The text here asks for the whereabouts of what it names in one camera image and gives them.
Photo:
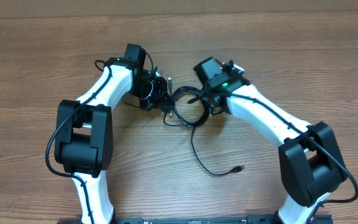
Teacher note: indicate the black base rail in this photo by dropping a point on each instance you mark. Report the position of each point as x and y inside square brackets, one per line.
[250, 219]

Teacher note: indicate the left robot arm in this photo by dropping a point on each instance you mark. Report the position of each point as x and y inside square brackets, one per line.
[83, 140]

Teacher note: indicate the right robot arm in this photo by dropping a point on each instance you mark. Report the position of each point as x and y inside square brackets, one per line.
[311, 164]

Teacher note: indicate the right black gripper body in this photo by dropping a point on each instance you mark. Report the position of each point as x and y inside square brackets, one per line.
[204, 91]

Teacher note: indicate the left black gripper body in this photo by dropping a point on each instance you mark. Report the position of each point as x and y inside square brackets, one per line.
[151, 93]

